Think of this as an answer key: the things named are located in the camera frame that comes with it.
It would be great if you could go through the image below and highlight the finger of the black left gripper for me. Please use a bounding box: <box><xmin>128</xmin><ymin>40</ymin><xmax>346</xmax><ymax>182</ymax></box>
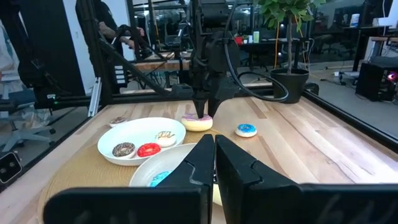
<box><xmin>207</xmin><ymin>77</ymin><xmax>241</xmax><ymax>118</ymax></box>
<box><xmin>171</xmin><ymin>83</ymin><xmax>208</xmax><ymax>121</ymax></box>

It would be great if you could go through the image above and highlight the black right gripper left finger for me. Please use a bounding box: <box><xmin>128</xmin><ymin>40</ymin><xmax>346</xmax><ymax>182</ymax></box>
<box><xmin>42</xmin><ymin>134</ymin><xmax>216</xmax><ymax>224</ymax></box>

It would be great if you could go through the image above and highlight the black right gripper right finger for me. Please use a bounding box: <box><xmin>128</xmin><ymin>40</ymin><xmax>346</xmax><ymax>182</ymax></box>
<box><xmin>215</xmin><ymin>134</ymin><xmax>398</xmax><ymax>224</ymax></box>

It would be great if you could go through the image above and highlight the large blue iced donut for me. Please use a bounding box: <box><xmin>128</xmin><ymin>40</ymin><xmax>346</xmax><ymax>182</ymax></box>
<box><xmin>148</xmin><ymin>170</ymin><xmax>174</xmax><ymax>188</ymax></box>

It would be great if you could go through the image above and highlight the large pink iced donut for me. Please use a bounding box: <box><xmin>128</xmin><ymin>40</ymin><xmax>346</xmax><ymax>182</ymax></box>
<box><xmin>181</xmin><ymin>113</ymin><xmax>214</xmax><ymax>133</ymax></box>

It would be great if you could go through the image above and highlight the small blue iced donut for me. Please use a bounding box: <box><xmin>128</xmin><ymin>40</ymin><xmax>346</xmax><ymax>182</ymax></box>
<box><xmin>234</xmin><ymin>123</ymin><xmax>258</xmax><ymax>138</ymax></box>

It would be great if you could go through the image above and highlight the small white sprinkled donut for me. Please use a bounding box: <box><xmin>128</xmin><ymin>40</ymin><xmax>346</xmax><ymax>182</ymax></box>
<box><xmin>154</xmin><ymin>130</ymin><xmax>177</xmax><ymax>148</ymax></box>

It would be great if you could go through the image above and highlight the small red iced donut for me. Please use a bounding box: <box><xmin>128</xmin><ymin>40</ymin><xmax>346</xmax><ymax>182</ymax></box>
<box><xmin>136</xmin><ymin>142</ymin><xmax>162</xmax><ymax>158</ymax></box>

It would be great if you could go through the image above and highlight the small chocolate sprinkled donut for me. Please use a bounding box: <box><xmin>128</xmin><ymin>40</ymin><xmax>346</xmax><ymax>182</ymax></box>
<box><xmin>111</xmin><ymin>142</ymin><xmax>136</xmax><ymax>159</ymax></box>

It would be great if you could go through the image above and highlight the beige round plate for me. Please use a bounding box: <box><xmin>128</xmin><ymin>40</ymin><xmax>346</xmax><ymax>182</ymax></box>
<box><xmin>129</xmin><ymin>142</ymin><xmax>224</xmax><ymax>207</ymax></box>

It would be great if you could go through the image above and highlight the wooden workbench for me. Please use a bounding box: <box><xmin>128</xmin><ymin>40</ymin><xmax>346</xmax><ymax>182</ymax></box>
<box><xmin>133</xmin><ymin>51</ymin><xmax>192</xmax><ymax>72</ymax></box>

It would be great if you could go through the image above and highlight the black office desk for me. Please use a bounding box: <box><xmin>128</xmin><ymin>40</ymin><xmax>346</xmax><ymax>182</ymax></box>
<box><xmin>239</xmin><ymin>37</ymin><xmax>312</xmax><ymax>82</ymax></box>

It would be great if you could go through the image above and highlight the white round plate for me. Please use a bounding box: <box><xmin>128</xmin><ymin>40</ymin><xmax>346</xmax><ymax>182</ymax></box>
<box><xmin>97</xmin><ymin>116</ymin><xmax>187</xmax><ymax>167</ymax></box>

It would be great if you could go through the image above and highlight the potted green tree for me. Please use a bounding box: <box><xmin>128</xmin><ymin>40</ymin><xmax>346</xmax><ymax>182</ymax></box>
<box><xmin>253</xmin><ymin>0</ymin><xmax>327</xmax><ymax>104</ymax></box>

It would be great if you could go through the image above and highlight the small brown striped donut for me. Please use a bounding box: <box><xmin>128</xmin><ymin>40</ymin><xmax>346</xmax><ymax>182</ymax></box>
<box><xmin>109</xmin><ymin>116</ymin><xmax>129</xmax><ymax>129</ymax></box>

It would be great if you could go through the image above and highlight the silver aluminium bar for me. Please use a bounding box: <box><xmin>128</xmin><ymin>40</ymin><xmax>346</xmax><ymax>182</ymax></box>
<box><xmin>88</xmin><ymin>77</ymin><xmax>103</xmax><ymax>118</ymax></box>

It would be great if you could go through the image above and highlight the person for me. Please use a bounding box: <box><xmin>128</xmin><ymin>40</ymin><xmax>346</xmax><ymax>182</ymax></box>
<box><xmin>76</xmin><ymin>0</ymin><xmax>146</xmax><ymax>60</ymax></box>

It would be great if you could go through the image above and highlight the woven straw placemat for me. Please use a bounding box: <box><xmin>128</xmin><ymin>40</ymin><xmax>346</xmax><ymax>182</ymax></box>
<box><xmin>37</xmin><ymin>126</ymin><xmax>224</xmax><ymax>224</ymax></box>

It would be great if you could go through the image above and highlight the white power strip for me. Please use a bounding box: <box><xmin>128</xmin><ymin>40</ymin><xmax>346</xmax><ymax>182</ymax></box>
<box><xmin>334</xmin><ymin>71</ymin><xmax>360</xmax><ymax>78</ymax></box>

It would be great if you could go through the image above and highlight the computer tower pink light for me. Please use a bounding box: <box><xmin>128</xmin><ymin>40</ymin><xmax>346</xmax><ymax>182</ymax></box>
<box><xmin>356</xmin><ymin>57</ymin><xmax>398</xmax><ymax>102</ymax></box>

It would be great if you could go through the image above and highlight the grey office chair blue seat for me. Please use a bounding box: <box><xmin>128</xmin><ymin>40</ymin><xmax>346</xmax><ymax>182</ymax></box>
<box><xmin>0</xmin><ymin>90</ymin><xmax>57</xmax><ymax>153</ymax></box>

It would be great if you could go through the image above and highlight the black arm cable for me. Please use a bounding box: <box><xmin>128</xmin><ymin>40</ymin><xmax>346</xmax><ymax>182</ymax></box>
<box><xmin>223</xmin><ymin>0</ymin><xmax>290</xmax><ymax>103</ymax></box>

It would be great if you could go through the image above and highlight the black aluminium table frame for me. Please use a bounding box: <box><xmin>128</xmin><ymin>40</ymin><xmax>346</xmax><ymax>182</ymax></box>
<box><xmin>0</xmin><ymin>0</ymin><xmax>398</xmax><ymax>192</ymax></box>

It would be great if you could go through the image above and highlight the black curved bracket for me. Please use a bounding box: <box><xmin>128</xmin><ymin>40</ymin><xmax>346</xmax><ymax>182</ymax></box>
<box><xmin>304</xmin><ymin>82</ymin><xmax>320</xmax><ymax>96</ymax></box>

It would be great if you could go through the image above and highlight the small black camera box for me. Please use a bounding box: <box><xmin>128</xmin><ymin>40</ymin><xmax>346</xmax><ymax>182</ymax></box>
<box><xmin>0</xmin><ymin>151</ymin><xmax>23</xmax><ymax>184</ymax></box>

